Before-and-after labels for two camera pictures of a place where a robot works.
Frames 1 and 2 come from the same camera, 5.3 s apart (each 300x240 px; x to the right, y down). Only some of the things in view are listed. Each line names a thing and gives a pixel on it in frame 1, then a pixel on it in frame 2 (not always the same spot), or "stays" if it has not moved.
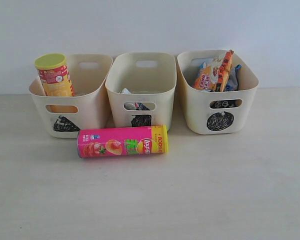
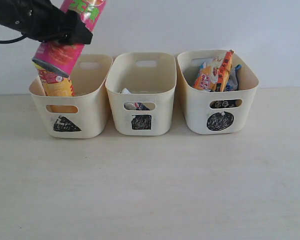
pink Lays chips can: x=122 y=141 -> x=63 y=58
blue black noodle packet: x=232 y=84 stays
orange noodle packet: x=214 y=77 stays
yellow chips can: x=53 y=72 stays
